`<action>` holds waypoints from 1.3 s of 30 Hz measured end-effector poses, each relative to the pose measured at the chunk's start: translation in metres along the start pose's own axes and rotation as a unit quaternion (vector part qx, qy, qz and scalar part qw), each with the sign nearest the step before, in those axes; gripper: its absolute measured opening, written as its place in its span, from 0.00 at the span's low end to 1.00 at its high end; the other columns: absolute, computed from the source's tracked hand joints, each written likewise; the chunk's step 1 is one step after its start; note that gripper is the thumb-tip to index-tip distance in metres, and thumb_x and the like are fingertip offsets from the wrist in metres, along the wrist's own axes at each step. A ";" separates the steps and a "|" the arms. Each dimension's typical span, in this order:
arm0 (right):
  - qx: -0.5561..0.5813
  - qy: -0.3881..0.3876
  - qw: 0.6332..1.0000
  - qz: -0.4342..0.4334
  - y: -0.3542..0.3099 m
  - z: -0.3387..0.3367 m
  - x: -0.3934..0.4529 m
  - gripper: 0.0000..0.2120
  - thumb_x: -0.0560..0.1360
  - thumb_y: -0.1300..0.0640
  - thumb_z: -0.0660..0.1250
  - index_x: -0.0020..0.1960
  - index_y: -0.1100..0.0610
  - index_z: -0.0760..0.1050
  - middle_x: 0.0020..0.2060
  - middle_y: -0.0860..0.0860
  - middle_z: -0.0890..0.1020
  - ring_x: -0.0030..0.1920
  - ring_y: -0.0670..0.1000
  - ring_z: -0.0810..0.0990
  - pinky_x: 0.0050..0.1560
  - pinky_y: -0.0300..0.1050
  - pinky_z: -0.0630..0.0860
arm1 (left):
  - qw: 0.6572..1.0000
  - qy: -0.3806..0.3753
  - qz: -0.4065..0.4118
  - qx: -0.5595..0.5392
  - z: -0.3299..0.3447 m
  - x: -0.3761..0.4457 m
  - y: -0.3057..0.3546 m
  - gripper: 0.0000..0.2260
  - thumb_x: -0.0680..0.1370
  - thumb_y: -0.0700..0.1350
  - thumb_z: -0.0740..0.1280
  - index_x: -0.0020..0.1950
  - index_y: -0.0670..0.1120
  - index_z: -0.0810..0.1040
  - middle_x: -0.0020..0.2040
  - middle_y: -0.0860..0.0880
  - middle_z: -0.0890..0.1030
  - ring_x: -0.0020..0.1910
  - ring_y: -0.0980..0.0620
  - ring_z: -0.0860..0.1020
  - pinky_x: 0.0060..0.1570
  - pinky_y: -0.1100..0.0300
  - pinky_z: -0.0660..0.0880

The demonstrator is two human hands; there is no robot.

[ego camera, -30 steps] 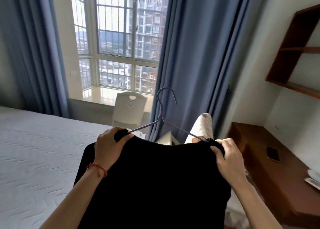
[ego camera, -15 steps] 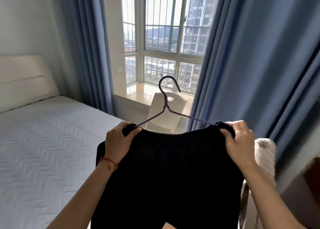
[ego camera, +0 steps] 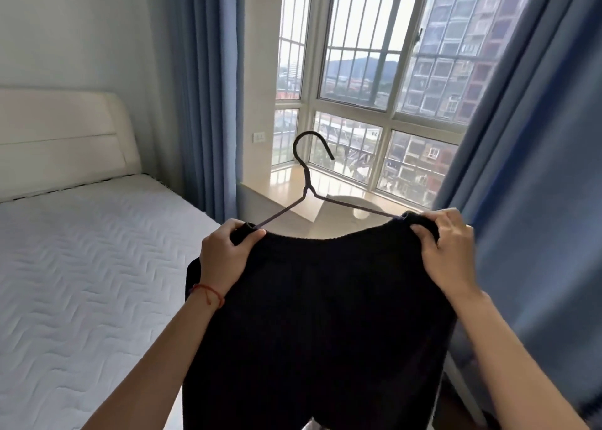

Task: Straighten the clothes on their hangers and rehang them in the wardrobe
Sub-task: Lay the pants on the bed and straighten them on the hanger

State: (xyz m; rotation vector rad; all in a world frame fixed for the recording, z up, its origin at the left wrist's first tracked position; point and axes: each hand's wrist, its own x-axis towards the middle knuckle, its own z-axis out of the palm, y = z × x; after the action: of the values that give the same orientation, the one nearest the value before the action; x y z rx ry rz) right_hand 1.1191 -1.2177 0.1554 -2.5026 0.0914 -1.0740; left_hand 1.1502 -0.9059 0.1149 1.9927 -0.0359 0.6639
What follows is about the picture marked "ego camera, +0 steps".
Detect person's right hand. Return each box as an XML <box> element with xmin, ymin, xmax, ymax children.
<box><xmin>409</xmin><ymin>207</ymin><xmax>483</xmax><ymax>303</ymax></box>

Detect person's left hand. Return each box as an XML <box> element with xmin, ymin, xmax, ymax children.
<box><xmin>199</xmin><ymin>218</ymin><xmax>268</xmax><ymax>299</ymax></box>

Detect purple wire hanger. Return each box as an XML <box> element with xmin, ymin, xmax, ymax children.
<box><xmin>253</xmin><ymin>131</ymin><xmax>405</xmax><ymax>231</ymax></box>

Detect black long trousers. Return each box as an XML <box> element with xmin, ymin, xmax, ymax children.
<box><xmin>182</xmin><ymin>211</ymin><xmax>458</xmax><ymax>430</ymax></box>

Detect person's left forearm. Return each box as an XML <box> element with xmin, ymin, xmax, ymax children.
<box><xmin>82</xmin><ymin>293</ymin><xmax>222</xmax><ymax>430</ymax></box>

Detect person's right forearm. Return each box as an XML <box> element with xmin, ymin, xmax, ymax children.
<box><xmin>444</xmin><ymin>291</ymin><xmax>591</xmax><ymax>430</ymax></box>

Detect beige window sill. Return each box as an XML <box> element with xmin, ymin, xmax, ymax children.
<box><xmin>237</xmin><ymin>164</ymin><xmax>426</xmax><ymax>238</ymax></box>

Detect white chair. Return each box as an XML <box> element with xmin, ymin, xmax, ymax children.
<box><xmin>308</xmin><ymin>194</ymin><xmax>401</xmax><ymax>240</ymax></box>

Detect white quilted mattress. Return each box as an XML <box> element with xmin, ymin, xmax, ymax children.
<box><xmin>0</xmin><ymin>173</ymin><xmax>222</xmax><ymax>430</ymax></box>

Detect red bead bracelet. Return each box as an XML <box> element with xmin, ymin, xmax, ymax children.
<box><xmin>187</xmin><ymin>283</ymin><xmax>226</xmax><ymax>309</ymax></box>

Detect white bed frame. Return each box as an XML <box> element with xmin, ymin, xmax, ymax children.
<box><xmin>0</xmin><ymin>88</ymin><xmax>144</xmax><ymax>205</ymax></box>

